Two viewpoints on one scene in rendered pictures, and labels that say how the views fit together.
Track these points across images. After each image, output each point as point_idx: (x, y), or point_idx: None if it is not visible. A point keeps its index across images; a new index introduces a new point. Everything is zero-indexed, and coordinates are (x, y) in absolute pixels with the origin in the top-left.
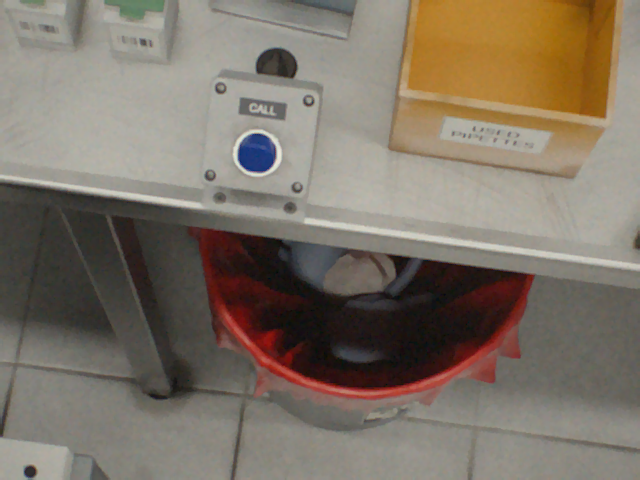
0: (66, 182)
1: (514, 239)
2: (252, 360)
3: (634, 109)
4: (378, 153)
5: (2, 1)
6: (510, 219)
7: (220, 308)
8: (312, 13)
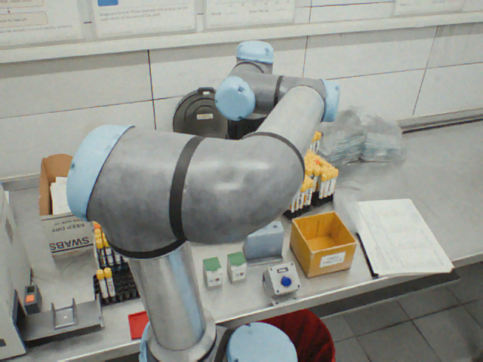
0: (238, 314)
1: (347, 285)
2: None
3: None
4: (306, 280)
5: (198, 283)
6: (343, 281)
7: None
8: (272, 257)
